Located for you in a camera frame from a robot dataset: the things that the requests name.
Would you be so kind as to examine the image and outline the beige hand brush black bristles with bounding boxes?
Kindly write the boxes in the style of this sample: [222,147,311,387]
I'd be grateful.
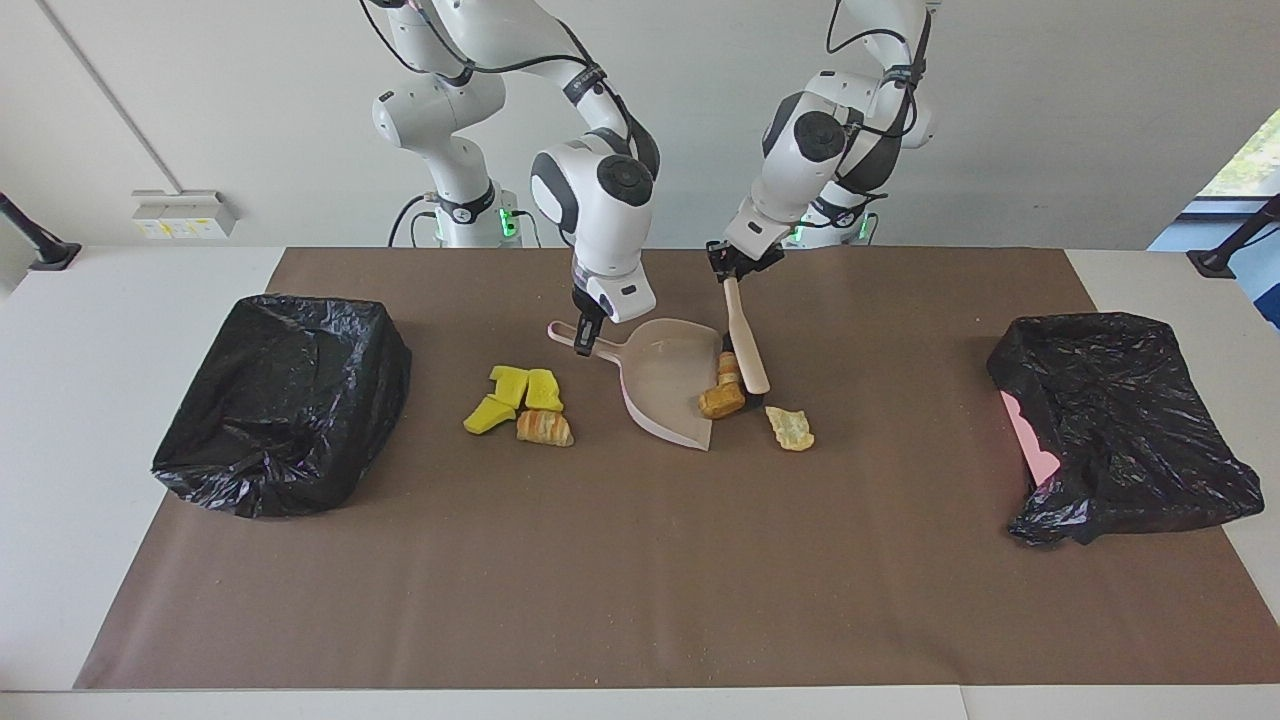
[718,275,773,413]

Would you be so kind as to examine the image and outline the beige plastic dustpan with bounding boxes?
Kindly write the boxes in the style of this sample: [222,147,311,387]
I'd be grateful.
[548,318,723,452]

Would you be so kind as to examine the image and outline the yellow wedge sponge piece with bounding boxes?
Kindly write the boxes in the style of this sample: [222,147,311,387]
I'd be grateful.
[463,396,518,436]

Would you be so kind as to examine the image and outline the pale flaky bread toy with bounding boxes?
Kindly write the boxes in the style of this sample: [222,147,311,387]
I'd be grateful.
[765,406,816,452]

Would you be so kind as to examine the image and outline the bin lined with black bag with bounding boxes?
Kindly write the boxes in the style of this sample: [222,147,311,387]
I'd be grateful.
[151,294,413,519]

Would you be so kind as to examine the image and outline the pink plastic bin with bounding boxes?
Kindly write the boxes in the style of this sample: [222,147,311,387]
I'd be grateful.
[1001,390,1061,491]

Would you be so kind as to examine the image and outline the loose black trash bag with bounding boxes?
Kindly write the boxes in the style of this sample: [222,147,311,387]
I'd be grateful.
[986,312,1266,548]

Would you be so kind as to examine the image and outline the brown paper table mat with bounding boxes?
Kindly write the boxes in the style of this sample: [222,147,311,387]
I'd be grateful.
[75,247,1280,691]

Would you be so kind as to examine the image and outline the black clamp stand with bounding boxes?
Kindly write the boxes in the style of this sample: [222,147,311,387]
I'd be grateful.
[1187,195,1280,279]
[0,192,83,272]

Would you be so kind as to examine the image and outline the window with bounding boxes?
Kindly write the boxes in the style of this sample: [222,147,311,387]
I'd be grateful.
[1195,108,1280,201]

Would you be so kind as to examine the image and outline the black base cable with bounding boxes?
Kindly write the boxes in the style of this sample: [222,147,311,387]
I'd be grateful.
[388,195,441,248]

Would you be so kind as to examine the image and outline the white wall socket box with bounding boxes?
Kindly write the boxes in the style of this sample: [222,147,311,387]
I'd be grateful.
[132,189,239,240]

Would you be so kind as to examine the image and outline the white wall cable duct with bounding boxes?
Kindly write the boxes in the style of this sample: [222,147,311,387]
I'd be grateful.
[38,0,186,193]

